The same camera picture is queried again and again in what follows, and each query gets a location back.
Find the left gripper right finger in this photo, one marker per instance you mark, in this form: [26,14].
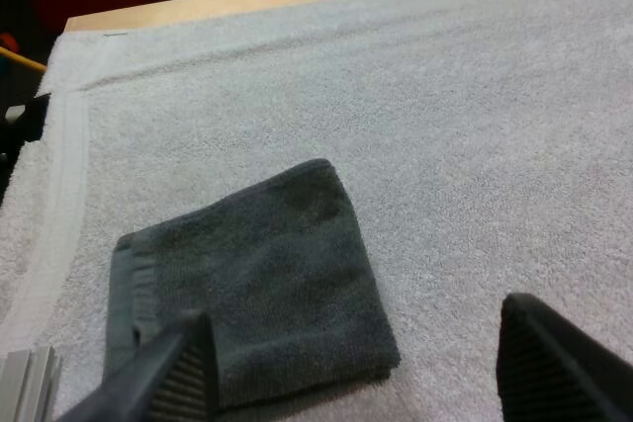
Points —
[549,367]

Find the folded grey-green towel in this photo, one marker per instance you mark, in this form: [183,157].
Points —
[277,283]

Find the ribbed aluminium rail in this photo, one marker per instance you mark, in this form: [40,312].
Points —
[27,385]

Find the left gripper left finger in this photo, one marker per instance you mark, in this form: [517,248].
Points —
[163,377]

